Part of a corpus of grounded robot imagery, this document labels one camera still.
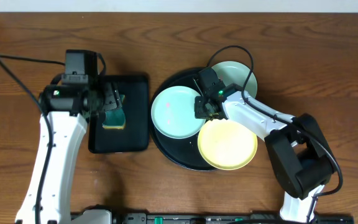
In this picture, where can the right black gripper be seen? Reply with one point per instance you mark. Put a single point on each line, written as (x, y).
(199, 114)

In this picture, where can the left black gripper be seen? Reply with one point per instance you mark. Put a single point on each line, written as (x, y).
(109, 101)

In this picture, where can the green yellow sponge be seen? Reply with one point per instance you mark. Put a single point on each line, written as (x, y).
(114, 119)

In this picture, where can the yellow plate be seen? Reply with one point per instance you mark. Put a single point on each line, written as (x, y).
(226, 144)

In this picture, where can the light blue plate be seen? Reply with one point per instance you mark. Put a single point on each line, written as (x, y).
(173, 112)
(234, 72)

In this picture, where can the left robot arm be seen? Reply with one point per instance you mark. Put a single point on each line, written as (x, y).
(65, 112)

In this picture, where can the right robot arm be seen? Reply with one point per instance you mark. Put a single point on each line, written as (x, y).
(299, 154)

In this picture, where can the rectangular black tray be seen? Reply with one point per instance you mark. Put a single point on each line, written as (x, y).
(134, 93)

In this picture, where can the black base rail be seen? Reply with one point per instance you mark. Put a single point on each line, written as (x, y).
(216, 218)

